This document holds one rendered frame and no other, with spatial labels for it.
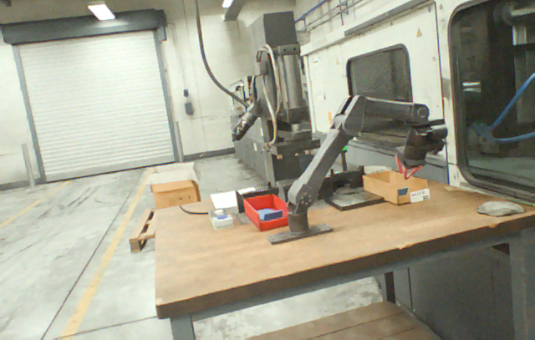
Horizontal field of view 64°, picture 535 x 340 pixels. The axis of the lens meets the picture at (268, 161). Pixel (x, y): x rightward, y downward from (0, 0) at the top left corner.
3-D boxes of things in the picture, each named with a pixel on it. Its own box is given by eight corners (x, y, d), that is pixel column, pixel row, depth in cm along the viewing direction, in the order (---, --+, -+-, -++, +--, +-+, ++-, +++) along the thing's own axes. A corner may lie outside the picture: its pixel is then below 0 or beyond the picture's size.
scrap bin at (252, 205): (260, 231, 142) (257, 214, 141) (245, 214, 166) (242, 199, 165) (295, 224, 144) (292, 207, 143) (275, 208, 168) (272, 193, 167)
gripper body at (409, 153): (410, 149, 153) (415, 131, 148) (425, 166, 145) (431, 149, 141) (394, 150, 151) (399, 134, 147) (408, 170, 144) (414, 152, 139)
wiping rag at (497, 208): (466, 213, 135) (496, 219, 122) (464, 204, 135) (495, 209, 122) (501, 205, 138) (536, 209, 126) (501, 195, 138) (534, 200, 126)
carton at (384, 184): (398, 208, 149) (395, 185, 148) (364, 194, 173) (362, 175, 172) (430, 200, 152) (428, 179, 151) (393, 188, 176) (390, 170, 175)
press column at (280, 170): (275, 193, 193) (252, 21, 182) (268, 188, 205) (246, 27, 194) (305, 187, 197) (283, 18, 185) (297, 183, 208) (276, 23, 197)
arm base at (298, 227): (262, 214, 133) (267, 219, 126) (323, 201, 138) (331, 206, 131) (266, 238, 134) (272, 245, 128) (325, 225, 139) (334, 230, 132)
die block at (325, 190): (285, 206, 168) (282, 188, 167) (278, 201, 178) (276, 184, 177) (333, 196, 173) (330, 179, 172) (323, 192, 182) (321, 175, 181)
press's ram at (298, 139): (279, 163, 164) (268, 84, 160) (262, 156, 189) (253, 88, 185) (323, 155, 169) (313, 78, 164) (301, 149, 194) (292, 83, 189)
